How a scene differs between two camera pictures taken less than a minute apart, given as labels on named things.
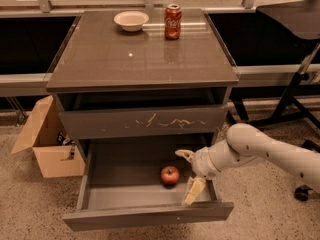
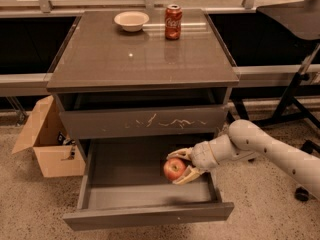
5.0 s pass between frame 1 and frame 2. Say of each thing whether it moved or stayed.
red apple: moved
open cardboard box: stayed
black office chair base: stayed
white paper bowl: stayed
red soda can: stayed
